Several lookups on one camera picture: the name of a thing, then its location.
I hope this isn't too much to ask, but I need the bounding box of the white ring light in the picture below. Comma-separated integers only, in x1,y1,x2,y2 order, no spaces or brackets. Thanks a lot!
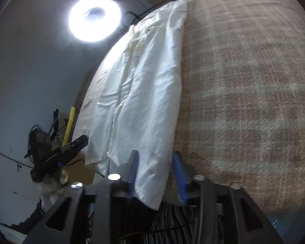
69,0,122,42

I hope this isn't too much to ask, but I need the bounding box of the person's left hand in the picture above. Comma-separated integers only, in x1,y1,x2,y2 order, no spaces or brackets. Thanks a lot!
58,169,70,185

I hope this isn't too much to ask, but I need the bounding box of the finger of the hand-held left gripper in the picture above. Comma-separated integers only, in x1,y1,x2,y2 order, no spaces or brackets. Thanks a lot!
62,135,90,158

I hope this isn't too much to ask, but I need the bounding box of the phone holder clip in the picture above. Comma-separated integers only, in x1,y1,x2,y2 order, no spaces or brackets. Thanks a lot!
84,7,106,18

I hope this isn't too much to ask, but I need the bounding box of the blue floor mat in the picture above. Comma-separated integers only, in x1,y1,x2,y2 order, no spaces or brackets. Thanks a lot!
266,212,299,234

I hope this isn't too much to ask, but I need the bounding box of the black ring light stand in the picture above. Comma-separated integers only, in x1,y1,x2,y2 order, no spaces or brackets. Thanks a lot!
124,11,153,26

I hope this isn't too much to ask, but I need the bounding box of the white long-sleeved shirt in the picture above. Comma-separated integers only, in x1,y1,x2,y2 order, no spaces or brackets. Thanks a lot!
84,0,188,211

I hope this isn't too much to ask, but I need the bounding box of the beige plaid blanket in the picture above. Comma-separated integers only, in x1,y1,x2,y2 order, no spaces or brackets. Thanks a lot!
71,0,305,214

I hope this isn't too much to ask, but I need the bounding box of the yellow strip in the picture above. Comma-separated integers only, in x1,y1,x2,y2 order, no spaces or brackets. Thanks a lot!
64,106,76,146

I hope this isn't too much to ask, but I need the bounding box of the dark bag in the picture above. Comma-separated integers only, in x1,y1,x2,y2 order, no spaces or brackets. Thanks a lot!
27,125,54,163

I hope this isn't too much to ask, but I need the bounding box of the person's left forearm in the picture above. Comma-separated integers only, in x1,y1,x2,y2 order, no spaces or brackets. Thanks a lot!
38,175,66,216

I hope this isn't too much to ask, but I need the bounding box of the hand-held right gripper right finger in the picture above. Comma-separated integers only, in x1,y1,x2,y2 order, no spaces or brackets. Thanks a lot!
172,151,280,244

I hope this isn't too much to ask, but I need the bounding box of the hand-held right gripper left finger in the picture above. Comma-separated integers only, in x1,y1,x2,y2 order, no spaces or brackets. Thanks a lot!
25,150,139,244

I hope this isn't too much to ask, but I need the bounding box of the black folding stand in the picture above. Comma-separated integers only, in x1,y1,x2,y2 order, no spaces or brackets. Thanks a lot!
47,109,62,145

